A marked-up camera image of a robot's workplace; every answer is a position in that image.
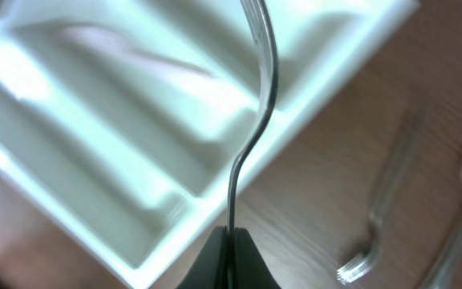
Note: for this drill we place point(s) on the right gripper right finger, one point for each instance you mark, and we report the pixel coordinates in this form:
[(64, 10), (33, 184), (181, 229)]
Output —
[(249, 270)]

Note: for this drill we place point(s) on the white plastic cutlery tray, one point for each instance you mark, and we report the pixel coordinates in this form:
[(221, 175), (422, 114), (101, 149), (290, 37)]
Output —
[(133, 166)]

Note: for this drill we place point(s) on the pink plastic knife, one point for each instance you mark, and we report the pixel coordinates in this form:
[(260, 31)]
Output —
[(113, 44)]

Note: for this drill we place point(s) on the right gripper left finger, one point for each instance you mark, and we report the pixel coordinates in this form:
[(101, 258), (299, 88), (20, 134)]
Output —
[(209, 270)]

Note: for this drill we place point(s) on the steel fork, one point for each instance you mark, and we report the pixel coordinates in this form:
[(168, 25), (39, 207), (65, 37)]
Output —
[(393, 172), (262, 32)]

